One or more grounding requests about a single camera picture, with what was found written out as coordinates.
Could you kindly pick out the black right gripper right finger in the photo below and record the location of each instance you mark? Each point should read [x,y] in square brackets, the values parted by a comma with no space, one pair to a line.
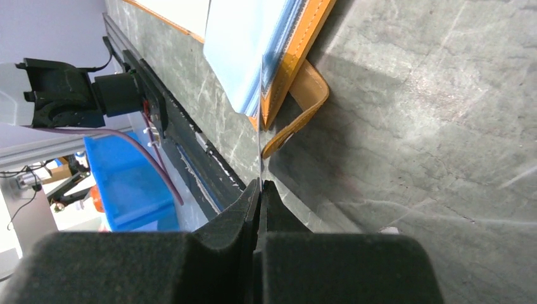
[292,264]

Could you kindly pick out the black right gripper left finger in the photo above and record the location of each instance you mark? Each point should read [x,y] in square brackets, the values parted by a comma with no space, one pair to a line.
[213,264]

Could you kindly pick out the orange leather card holder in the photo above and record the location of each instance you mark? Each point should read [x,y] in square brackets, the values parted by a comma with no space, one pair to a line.
[237,35]

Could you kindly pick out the silver VIP card top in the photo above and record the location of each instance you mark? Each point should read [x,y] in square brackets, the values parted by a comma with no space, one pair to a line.
[260,128]

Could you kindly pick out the blue plastic bin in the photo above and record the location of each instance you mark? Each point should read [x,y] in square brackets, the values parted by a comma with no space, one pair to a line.
[133,194]

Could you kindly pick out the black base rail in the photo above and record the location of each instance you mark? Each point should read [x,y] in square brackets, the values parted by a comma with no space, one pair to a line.
[210,179]

